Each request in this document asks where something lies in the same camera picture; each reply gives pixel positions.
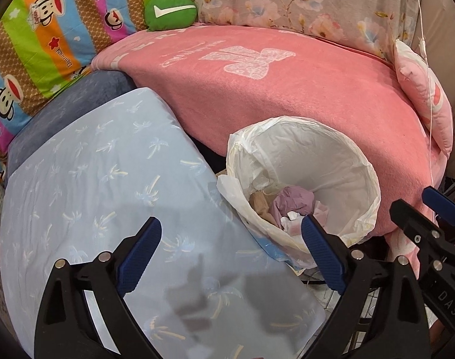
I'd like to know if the pink fabric scrap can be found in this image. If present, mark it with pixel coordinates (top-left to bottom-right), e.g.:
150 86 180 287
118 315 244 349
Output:
313 200 329 227

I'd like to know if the white trash bag bin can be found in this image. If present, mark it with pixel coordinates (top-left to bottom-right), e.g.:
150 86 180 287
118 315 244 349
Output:
217 116 381 270

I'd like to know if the light blue palm-print pillow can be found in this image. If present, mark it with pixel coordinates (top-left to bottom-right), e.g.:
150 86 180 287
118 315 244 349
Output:
0 88 325 358

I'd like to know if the small pink pillow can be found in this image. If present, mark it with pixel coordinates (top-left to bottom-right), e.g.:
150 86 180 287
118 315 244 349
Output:
394 40 454 157

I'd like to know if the pink towel blanket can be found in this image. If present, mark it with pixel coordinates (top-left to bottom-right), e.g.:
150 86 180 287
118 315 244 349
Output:
90 22 449 281

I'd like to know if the white cloth rag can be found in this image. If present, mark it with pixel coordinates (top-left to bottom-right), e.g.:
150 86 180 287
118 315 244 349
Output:
280 211 304 237

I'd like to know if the grey floral bedsheet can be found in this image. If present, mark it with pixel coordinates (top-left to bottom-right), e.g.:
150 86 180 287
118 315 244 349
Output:
193 0 420 61

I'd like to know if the green plush with swoosh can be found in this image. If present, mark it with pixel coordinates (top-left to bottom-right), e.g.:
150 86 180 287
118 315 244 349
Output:
145 0 198 32

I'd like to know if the dark blue cushion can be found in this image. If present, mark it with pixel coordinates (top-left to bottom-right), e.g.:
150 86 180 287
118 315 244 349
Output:
4 71 136 186

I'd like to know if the colourful monkey cartoon quilt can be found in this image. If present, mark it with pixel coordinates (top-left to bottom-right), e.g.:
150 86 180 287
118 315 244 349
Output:
0 0 148 182

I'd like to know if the purple face mask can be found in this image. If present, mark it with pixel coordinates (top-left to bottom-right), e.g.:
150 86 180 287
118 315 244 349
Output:
269 185 315 227

